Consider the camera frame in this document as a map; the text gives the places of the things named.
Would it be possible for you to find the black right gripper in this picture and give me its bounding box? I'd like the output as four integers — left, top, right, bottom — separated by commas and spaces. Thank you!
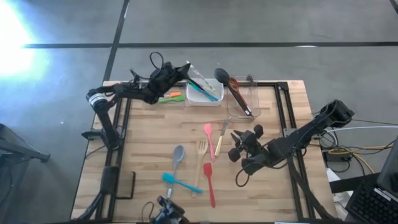
228, 124, 266, 168

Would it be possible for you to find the black laptop keyboard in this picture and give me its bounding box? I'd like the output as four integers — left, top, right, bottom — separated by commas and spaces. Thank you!
345, 183, 398, 224

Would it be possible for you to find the black cabled device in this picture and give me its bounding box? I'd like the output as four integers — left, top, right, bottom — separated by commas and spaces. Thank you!
141, 195, 190, 224

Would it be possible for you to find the dark monitor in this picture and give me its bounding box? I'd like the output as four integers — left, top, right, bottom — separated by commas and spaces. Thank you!
377, 136, 398, 200

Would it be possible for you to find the pink silicone spatula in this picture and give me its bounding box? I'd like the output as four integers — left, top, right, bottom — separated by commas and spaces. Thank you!
203, 123, 216, 162

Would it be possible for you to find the red silicone spatula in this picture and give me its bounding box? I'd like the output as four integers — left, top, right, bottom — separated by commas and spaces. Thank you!
203, 162, 217, 208

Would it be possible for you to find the black rounded rectangular holder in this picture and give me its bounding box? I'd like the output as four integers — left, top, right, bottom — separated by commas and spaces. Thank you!
117, 170, 137, 200

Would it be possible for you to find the white plastic bin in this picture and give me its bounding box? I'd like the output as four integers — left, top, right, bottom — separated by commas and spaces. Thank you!
185, 77, 224, 107

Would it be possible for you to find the black power box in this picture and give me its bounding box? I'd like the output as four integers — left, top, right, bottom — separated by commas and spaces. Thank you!
323, 148, 346, 162

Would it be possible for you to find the brown wooden spoon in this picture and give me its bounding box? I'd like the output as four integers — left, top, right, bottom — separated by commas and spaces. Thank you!
228, 77, 249, 113

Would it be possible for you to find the black cart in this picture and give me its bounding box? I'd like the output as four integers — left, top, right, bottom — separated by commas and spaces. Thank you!
0, 123, 51, 164

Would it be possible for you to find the clear plastic bin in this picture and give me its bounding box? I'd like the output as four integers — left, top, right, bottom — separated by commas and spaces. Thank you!
226, 75, 262, 118
136, 80, 187, 110

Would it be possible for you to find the black nylon ladle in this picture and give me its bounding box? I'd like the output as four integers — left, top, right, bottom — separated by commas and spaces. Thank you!
213, 67, 253, 117

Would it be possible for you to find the cream handled butter knife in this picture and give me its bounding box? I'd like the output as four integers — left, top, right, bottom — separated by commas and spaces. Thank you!
214, 119, 230, 157

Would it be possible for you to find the black rig frame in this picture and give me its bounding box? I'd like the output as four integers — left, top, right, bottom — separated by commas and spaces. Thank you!
70, 81, 340, 223

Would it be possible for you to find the grey silicone spoon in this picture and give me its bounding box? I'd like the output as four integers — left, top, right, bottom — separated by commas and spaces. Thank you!
166, 144, 186, 200

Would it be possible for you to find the white cloth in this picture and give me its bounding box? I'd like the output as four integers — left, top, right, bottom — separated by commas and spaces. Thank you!
325, 167, 354, 220

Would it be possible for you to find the white cable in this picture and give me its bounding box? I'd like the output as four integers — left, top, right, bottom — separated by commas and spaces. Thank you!
326, 125, 398, 133

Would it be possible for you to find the teal silicone spatula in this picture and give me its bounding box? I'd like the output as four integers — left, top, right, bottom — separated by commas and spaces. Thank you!
161, 172, 204, 195

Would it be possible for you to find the thin black cable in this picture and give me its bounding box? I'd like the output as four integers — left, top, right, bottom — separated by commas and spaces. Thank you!
351, 119, 398, 126

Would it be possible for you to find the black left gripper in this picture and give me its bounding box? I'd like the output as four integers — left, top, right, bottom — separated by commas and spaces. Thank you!
151, 61, 192, 90

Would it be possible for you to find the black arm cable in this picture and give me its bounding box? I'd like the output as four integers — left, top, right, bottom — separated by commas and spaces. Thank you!
234, 169, 251, 188
129, 51, 165, 82

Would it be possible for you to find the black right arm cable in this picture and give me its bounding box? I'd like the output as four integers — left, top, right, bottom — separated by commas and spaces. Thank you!
234, 169, 251, 188

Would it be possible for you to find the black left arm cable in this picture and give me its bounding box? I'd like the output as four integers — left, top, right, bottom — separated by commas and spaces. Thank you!
129, 51, 165, 82

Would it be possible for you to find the yellow cable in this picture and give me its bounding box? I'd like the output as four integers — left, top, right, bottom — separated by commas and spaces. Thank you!
328, 145, 394, 175

